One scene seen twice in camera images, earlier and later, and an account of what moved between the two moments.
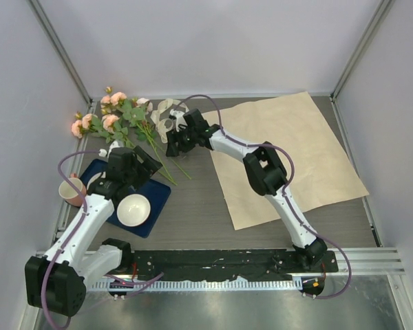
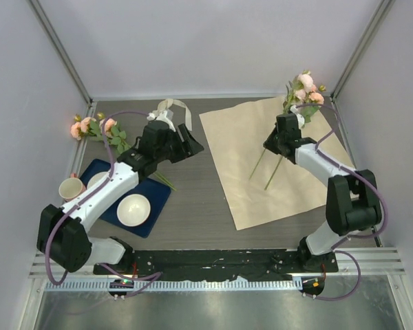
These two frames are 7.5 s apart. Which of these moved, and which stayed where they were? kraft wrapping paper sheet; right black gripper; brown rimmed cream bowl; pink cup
Moved: right black gripper
Stayed: kraft wrapping paper sheet; brown rimmed cream bowl; pink cup
